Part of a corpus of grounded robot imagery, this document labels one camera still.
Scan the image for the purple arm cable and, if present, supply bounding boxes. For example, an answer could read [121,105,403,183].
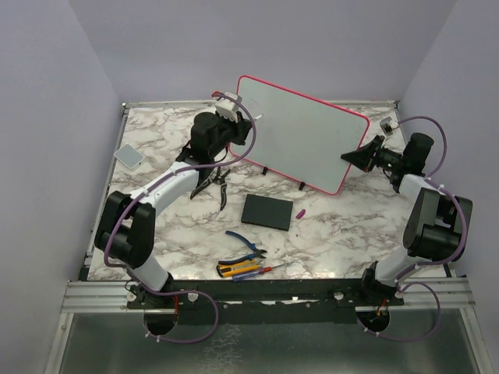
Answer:
[102,93,257,345]
[362,116,468,343]

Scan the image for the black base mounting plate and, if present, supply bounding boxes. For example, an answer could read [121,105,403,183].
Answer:
[128,278,406,326]

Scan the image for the yellow black utility knife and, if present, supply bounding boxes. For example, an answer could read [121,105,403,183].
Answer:
[216,259,261,278]

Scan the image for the small white square box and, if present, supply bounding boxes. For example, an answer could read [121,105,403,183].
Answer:
[114,144,144,170]

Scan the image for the black wire whiteboard stand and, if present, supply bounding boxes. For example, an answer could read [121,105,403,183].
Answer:
[261,167,306,192]

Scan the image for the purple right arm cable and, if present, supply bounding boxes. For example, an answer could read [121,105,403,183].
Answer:
[362,116,468,343]

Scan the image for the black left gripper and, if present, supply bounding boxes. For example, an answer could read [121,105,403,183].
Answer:
[210,111,253,158]

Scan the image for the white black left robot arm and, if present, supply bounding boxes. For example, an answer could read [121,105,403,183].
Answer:
[94,111,256,308]

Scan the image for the blue handled cutting pliers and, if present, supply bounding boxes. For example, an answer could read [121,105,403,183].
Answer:
[225,231,267,259]

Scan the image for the red blue screwdriver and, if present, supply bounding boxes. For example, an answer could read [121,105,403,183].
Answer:
[232,263,290,281]

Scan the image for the pink framed whiteboard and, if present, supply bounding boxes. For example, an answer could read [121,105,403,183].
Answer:
[229,76,370,196]

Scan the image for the pink marker cap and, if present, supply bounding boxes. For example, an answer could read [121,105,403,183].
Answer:
[296,209,306,219]

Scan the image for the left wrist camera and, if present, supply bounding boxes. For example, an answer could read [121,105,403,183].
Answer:
[215,92,242,123]

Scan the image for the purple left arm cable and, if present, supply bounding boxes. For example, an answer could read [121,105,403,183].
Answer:
[102,93,257,345]

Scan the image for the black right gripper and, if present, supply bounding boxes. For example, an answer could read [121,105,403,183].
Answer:
[342,136,405,174]

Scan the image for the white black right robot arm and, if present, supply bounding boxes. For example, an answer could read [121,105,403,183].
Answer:
[341,132,472,305]

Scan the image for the black flat network switch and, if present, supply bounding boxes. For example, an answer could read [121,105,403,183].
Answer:
[241,194,293,231]

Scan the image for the black handled wire stripper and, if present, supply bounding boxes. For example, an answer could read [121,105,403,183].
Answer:
[189,168,230,211]

